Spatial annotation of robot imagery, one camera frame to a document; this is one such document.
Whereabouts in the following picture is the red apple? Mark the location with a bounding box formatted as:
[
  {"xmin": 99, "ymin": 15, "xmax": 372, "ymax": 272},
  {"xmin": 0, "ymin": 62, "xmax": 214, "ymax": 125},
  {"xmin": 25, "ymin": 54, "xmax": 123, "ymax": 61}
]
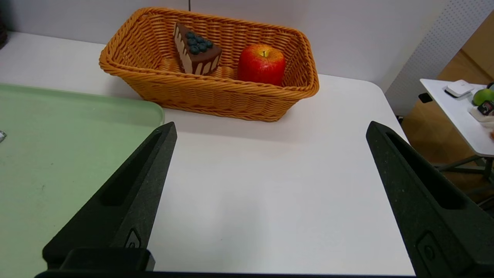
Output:
[{"xmin": 237, "ymin": 44, "xmax": 286, "ymax": 86}]

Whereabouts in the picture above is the green round fruit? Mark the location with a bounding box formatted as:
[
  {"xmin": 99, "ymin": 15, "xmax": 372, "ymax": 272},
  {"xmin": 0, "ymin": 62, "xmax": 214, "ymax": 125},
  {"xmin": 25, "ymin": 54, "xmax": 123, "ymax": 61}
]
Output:
[{"xmin": 473, "ymin": 88, "xmax": 494, "ymax": 107}]

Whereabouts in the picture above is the light green plastic tray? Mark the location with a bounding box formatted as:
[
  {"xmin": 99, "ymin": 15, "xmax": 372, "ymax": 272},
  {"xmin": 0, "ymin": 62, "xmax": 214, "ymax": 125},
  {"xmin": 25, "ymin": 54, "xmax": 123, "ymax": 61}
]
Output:
[{"xmin": 0, "ymin": 83, "xmax": 166, "ymax": 278}]

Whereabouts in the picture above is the small white box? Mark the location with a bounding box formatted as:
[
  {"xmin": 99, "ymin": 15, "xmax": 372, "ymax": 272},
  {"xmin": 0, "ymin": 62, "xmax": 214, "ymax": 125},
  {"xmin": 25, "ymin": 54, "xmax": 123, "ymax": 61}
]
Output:
[{"xmin": 444, "ymin": 80, "xmax": 475, "ymax": 98}]

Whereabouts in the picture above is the chocolate blueberry cake slice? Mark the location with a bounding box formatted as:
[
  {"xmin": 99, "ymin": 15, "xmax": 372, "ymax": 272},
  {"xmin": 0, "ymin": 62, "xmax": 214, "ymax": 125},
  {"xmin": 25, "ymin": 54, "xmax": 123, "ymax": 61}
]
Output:
[{"xmin": 174, "ymin": 22, "xmax": 223, "ymax": 76}]

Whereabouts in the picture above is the white side table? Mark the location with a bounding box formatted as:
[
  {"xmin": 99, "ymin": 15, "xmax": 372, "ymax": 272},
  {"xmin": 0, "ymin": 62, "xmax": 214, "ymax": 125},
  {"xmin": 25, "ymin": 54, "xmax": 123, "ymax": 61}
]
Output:
[{"xmin": 420, "ymin": 78, "xmax": 494, "ymax": 182}]

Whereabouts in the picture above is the orange wicker basket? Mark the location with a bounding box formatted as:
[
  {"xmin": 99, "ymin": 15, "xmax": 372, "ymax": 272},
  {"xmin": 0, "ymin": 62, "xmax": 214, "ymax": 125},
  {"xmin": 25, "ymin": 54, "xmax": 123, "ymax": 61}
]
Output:
[{"xmin": 99, "ymin": 7, "xmax": 320, "ymax": 122}]

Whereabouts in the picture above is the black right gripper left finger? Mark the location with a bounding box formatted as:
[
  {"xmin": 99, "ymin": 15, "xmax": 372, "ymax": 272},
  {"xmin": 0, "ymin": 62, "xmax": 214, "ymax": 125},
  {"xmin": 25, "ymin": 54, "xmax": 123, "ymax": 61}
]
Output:
[{"xmin": 42, "ymin": 122, "xmax": 178, "ymax": 271}]

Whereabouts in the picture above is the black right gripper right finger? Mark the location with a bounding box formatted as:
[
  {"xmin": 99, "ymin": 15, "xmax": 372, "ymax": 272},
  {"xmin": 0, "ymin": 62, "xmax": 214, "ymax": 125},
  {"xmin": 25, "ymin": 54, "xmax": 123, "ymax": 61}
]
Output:
[{"xmin": 366, "ymin": 121, "xmax": 494, "ymax": 278}]

